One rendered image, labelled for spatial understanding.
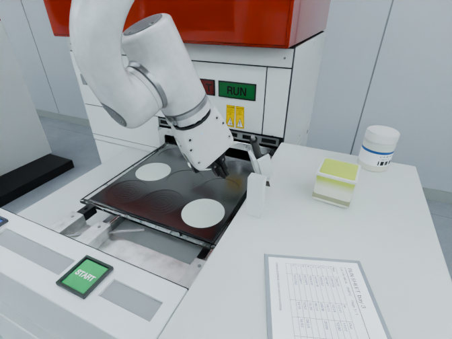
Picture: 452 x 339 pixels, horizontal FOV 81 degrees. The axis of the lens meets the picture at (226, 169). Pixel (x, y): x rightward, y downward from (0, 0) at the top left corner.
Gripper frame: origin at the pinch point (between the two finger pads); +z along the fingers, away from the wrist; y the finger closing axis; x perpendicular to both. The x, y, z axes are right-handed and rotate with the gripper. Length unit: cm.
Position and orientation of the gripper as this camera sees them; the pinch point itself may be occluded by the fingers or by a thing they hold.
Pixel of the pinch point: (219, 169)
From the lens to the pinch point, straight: 59.2
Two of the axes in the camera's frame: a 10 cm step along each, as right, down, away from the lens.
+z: 3.3, 6.4, 6.9
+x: -6.2, -4.1, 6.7
